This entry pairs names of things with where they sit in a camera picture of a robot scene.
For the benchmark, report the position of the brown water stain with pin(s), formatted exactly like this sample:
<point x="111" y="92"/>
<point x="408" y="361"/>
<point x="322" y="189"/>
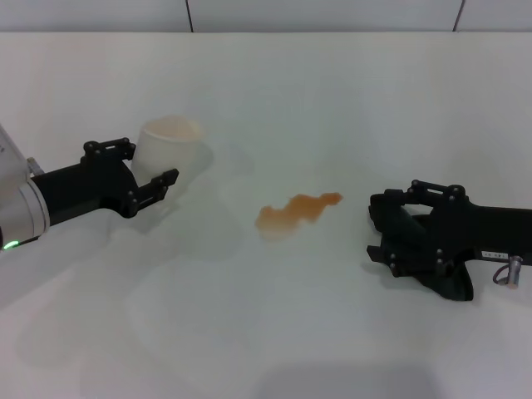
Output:
<point x="299" y="212"/>

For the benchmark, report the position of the dark blue rag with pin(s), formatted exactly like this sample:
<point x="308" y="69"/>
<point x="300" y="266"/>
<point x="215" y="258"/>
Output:
<point x="409" y="230"/>

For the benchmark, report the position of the white plastic cup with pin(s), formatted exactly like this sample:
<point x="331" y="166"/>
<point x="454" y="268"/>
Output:
<point x="166" y="154"/>

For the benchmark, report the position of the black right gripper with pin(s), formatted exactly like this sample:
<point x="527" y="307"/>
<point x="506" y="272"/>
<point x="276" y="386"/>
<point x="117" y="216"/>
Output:
<point x="490" y="228"/>

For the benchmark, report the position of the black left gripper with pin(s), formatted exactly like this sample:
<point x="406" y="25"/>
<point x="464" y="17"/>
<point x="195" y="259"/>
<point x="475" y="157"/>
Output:
<point x="83" y="187"/>

